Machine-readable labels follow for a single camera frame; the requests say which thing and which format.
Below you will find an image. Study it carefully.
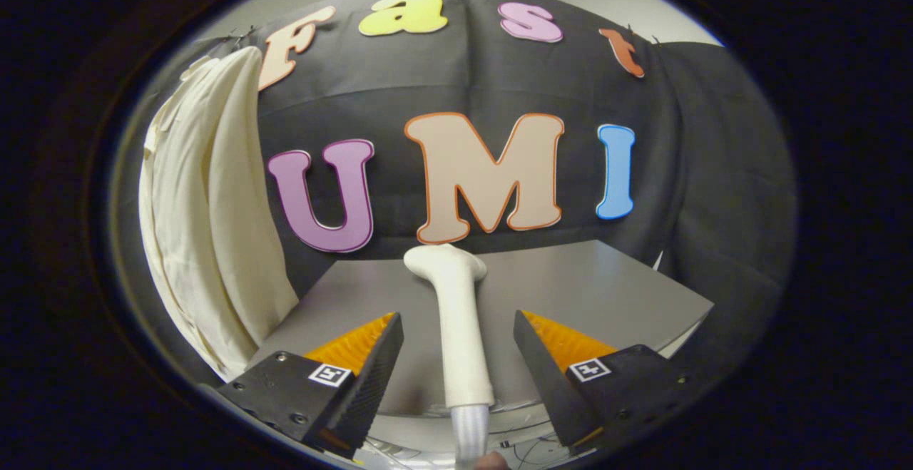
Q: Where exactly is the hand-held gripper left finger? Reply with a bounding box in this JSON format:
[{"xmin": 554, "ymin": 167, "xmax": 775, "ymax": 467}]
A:
[{"xmin": 213, "ymin": 311, "xmax": 405, "ymax": 460}]

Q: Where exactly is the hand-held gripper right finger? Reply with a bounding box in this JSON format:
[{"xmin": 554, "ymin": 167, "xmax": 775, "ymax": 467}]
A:
[{"xmin": 512, "ymin": 309, "xmax": 714, "ymax": 455}]

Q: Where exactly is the cream button shirt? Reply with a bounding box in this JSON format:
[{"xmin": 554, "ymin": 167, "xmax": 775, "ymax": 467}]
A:
[{"xmin": 138, "ymin": 46, "xmax": 300, "ymax": 382}]

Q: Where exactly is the white cabinet with grey top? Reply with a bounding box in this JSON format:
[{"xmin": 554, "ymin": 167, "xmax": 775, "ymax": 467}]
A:
[{"xmin": 246, "ymin": 239, "xmax": 715, "ymax": 418}]

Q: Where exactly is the bundle of thin cables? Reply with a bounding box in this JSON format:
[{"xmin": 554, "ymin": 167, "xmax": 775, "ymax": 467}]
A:
[{"xmin": 357, "ymin": 419, "xmax": 571, "ymax": 470}]

